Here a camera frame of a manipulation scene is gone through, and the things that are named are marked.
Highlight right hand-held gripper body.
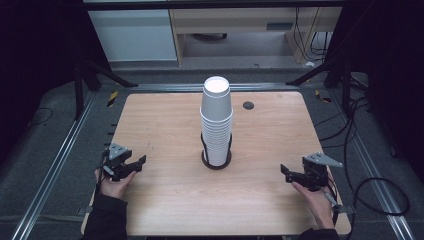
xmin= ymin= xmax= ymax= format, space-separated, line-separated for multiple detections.
xmin=301 ymin=152 xmax=344 ymax=192

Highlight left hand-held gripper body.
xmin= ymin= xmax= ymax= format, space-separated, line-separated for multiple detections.
xmin=101 ymin=143 xmax=134 ymax=183

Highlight black wire cup holder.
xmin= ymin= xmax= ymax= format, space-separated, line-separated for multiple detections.
xmin=200 ymin=132 xmax=233 ymax=171

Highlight stack of white cups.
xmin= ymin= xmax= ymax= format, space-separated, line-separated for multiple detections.
xmin=199 ymin=111 xmax=234 ymax=167

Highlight person's left hand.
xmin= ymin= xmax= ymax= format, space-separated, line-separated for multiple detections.
xmin=94 ymin=169 xmax=138 ymax=200

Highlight person's right hand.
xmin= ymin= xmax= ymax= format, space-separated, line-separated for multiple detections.
xmin=291 ymin=183 xmax=335 ymax=230

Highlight yellow black floor tape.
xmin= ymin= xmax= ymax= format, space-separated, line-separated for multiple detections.
xmin=106 ymin=90 xmax=119 ymax=108
xmin=314 ymin=89 xmax=333 ymax=104

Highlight black metal stand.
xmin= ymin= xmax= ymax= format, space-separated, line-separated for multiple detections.
xmin=285 ymin=59 xmax=368 ymax=116
xmin=73 ymin=49 xmax=139 ymax=121

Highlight white cabinet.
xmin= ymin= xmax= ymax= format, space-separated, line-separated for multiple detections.
xmin=88 ymin=9 xmax=178 ymax=63

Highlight light wooden desk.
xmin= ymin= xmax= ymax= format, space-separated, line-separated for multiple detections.
xmin=169 ymin=7 xmax=343 ymax=66

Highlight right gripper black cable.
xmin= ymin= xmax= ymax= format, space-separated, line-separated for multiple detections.
xmin=321 ymin=176 xmax=342 ymax=228

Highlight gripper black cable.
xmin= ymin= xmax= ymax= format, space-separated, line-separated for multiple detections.
xmin=95 ymin=149 xmax=112 ymax=195
xmin=321 ymin=176 xmax=342 ymax=228

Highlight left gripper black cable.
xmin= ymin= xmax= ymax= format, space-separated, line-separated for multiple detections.
xmin=95 ymin=149 xmax=112 ymax=195

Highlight thick black floor cable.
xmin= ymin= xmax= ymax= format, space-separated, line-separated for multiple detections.
xmin=314 ymin=96 xmax=411 ymax=240

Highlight silver metal floor rail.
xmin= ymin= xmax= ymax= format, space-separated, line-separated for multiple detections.
xmin=329 ymin=93 xmax=416 ymax=240
xmin=128 ymin=82 xmax=301 ymax=93
xmin=11 ymin=91 xmax=98 ymax=240

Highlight thin black floor cable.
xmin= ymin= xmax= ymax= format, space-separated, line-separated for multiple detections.
xmin=28 ymin=107 xmax=54 ymax=128

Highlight hanging black desk cables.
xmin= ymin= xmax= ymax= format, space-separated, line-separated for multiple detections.
xmin=293 ymin=7 xmax=334 ymax=63

